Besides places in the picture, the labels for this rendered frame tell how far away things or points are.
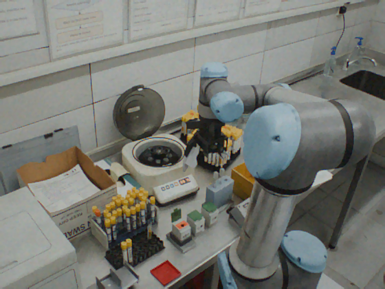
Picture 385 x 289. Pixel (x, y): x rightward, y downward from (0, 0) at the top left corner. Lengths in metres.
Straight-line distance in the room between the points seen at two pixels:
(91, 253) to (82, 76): 0.63
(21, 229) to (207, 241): 0.61
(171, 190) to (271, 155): 0.86
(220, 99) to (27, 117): 0.73
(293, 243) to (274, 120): 0.44
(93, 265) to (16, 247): 0.38
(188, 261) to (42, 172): 0.62
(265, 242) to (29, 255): 0.49
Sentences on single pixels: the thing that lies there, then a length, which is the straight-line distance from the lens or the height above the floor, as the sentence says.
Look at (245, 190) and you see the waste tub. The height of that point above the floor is 0.92.
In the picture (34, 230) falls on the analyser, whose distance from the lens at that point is 0.95.
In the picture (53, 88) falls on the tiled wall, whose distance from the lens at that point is 1.42.
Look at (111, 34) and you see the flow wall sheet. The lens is 1.47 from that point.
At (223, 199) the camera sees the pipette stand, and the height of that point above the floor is 0.91.
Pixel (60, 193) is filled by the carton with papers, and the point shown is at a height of 0.94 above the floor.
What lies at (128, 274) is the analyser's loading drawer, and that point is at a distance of 1.16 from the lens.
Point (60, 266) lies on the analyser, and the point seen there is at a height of 1.14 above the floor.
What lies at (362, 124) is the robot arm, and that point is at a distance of 0.66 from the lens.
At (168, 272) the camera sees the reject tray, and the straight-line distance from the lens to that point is 1.21.
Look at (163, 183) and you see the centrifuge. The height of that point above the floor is 0.94.
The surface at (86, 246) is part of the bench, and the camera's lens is 1.30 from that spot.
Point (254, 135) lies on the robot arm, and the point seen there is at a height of 1.50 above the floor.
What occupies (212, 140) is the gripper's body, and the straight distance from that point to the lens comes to 1.13.
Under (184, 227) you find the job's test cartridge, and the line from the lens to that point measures 1.23.
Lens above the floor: 1.83
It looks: 33 degrees down
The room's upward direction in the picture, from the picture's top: 3 degrees clockwise
